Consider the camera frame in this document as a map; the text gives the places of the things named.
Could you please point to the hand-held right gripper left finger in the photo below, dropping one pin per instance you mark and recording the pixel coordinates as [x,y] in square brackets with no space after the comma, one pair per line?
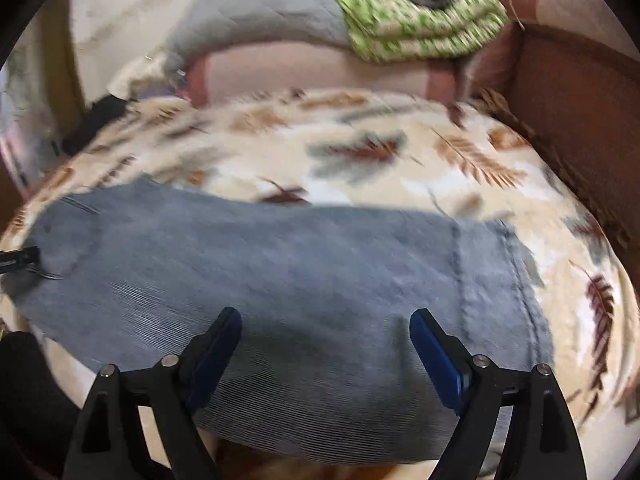
[212,360]

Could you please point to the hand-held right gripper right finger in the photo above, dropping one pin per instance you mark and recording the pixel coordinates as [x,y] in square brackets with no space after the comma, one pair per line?
[440,360]

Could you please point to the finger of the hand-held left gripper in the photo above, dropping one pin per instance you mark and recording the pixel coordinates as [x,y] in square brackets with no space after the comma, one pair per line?
[20,259]

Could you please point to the blue denim pants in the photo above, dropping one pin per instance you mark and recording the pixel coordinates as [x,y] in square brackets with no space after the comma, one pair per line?
[280,280]

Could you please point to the person's dark clothed leg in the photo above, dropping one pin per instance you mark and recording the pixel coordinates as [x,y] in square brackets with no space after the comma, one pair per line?
[30,400]

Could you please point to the black cloth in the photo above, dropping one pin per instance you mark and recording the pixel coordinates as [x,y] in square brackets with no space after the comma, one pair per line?
[95,122]

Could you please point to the white crumpled cloth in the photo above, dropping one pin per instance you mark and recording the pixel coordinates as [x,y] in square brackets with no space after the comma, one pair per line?
[142,77]

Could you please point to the leaf print blanket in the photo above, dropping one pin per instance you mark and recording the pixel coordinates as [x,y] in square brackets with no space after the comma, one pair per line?
[360,150]

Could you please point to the brown sofa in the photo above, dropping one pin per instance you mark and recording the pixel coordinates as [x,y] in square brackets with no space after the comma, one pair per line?
[575,90]

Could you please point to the pink sofa armrest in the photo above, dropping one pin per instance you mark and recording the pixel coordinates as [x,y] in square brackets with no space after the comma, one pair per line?
[320,72]

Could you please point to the green patterned quilt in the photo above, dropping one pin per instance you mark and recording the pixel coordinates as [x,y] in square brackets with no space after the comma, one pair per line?
[425,30]

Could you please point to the grey quilted pillow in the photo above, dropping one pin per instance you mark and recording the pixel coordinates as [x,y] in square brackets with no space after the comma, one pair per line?
[260,15]

